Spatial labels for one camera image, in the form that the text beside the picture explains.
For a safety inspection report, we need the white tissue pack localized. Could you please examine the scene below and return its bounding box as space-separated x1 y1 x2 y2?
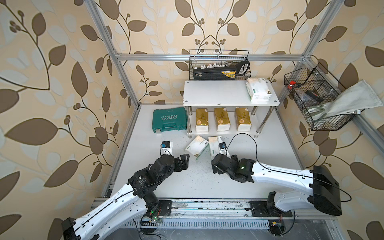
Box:
185 136 209 159
246 78 272 103
209 136 224 160

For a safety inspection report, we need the gold tissue pack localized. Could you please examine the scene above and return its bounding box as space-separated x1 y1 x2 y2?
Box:
214 108 231 132
235 108 252 132
196 109 209 133

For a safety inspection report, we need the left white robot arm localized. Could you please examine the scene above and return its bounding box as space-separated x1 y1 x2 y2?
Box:
62 154 190 240

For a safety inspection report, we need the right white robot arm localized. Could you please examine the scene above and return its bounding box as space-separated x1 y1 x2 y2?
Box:
212 154 342 216

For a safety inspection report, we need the white two-tier shelf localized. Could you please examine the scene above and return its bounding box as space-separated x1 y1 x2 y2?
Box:
183 81 280 138

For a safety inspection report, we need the green plastic tool case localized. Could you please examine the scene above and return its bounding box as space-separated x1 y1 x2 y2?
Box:
152 107 188 133

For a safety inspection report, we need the black yellow tool box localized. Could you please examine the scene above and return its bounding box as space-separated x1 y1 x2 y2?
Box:
190 61 251 81

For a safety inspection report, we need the white cloth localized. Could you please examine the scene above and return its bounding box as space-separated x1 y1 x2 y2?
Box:
322 80 384 118

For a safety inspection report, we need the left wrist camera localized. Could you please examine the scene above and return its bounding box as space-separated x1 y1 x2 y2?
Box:
160 141 173 156

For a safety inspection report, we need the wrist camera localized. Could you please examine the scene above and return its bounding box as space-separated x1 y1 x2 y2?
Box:
160 141 173 156
219 142 231 158

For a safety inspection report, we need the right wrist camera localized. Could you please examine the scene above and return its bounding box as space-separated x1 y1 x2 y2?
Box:
219 142 231 158

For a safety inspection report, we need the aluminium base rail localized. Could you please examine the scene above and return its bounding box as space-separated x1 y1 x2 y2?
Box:
91 198 337 220

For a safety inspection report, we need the back black wire basket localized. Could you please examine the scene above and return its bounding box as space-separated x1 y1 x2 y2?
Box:
189 49 250 81

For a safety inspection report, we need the side black wire basket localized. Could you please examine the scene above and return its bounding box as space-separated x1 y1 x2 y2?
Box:
284 63 361 131

